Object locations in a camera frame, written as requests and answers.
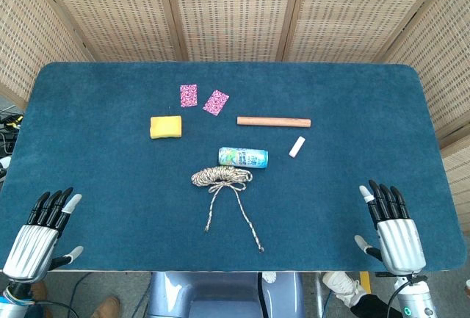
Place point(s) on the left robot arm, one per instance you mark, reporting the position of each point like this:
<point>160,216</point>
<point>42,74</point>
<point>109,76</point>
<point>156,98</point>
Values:
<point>14,301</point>

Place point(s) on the blue table cloth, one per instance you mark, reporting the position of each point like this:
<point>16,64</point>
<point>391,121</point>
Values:
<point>128,186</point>

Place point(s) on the woven bamboo folding screen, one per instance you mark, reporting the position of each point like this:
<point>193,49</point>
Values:
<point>235,9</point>

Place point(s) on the blue-grey robot torso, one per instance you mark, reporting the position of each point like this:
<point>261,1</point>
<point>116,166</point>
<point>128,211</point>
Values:
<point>220,292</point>

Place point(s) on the yellow sponge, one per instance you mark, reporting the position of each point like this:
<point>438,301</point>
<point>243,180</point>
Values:
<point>166,127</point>

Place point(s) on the wooden round dowel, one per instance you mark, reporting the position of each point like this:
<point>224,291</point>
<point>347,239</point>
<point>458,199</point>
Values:
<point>273,122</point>

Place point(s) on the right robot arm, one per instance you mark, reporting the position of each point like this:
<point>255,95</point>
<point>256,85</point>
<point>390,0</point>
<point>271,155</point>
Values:
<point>416,301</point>

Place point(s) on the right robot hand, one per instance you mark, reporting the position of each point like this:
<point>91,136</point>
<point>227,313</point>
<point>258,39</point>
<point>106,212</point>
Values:
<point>400,246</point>

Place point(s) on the brown shoe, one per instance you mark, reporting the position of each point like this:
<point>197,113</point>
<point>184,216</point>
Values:
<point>106,307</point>

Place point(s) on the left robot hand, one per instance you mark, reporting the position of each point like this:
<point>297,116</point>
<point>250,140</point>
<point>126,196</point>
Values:
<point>31,248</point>

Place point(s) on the black trouser leg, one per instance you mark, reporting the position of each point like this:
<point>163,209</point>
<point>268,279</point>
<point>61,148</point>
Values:
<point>371,307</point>

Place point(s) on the white eraser block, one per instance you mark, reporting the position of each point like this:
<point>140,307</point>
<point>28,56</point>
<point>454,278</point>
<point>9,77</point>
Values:
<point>297,147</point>

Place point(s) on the pink patterned card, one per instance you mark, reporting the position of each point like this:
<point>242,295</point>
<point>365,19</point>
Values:
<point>188,95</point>
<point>216,103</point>

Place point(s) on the light blue beverage can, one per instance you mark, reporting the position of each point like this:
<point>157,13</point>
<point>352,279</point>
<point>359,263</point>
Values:
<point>243,158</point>

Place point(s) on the white sneaker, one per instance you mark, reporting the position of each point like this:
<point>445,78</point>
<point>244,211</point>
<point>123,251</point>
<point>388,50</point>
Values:
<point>343,286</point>

